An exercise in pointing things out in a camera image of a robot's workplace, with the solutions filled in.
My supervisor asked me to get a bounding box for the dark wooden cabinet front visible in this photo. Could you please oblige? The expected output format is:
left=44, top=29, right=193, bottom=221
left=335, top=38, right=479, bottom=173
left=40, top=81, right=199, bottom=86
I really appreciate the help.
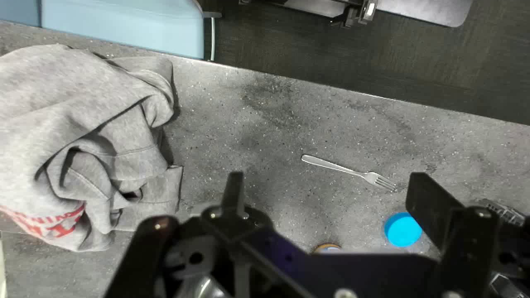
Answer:
left=204, top=0, right=530, bottom=124

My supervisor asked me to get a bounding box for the grey crumpled cloth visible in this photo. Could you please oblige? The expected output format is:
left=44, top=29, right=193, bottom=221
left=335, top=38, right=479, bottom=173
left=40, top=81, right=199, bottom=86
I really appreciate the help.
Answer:
left=0, top=44, right=183, bottom=251

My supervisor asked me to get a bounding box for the clear plastic fork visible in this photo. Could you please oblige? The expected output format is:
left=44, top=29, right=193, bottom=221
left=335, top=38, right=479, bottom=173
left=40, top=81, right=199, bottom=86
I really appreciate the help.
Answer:
left=302, top=153, right=396, bottom=190

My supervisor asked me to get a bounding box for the blue plastic jar lid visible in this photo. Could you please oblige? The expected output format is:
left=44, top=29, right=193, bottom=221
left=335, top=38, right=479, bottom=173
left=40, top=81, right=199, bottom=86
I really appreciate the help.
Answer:
left=385, top=211, right=423, bottom=248

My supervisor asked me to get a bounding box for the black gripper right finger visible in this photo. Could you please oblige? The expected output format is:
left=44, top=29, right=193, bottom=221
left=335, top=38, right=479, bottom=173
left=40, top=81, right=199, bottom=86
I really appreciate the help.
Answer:
left=406, top=172, right=463, bottom=250

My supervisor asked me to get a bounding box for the metal bracket on cabinet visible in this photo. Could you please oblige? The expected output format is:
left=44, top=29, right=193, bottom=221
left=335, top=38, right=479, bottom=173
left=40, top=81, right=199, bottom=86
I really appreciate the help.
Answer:
left=333, top=0, right=378, bottom=26

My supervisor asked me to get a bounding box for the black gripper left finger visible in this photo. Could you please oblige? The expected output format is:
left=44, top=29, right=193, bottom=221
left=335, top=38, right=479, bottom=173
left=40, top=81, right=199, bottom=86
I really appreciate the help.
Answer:
left=221, top=172, right=246, bottom=216

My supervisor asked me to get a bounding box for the light blue cabinet panel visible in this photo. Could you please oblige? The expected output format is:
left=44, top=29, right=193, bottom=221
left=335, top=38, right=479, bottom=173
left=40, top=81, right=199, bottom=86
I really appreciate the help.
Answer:
left=0, top=0, right=204, bottom=59

